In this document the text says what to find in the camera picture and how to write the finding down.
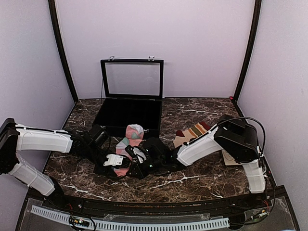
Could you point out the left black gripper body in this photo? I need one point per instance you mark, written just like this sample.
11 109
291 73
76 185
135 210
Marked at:
92 154

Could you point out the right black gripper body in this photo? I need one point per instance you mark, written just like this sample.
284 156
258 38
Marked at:
158 164

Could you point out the pink patterned sock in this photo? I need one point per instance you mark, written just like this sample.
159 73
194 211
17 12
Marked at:
133 137

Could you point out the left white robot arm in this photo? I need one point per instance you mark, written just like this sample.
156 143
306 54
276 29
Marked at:
16 137

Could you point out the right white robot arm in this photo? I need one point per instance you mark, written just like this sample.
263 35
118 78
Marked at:
233 135

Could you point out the striped beige sock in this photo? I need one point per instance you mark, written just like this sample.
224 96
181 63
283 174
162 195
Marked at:
193 132

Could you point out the black display case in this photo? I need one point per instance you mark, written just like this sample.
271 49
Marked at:
133 93

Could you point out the floral square coaster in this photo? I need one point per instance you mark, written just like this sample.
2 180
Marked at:
228 159

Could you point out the left green circuit board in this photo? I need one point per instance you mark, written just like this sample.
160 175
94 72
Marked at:
78 222

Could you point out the right circuit board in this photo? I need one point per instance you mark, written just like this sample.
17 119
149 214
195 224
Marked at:
260 214

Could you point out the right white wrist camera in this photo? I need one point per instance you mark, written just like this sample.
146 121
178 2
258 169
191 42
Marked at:
139 154

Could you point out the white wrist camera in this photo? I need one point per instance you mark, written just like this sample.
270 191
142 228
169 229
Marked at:
113 160
139 154

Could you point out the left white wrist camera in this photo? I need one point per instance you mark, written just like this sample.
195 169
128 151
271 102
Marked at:
113 160

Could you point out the white slotted cable duct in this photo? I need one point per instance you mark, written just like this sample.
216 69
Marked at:
104 225

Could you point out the black front rail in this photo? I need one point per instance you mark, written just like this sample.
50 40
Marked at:
94 205

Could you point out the left black frame post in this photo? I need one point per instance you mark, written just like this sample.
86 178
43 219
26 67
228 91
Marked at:
60 48

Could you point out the black frame post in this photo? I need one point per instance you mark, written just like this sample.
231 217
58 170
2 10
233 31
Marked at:
249 50
60 48

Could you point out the right black frame post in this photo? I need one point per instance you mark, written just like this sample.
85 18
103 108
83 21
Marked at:
249 50

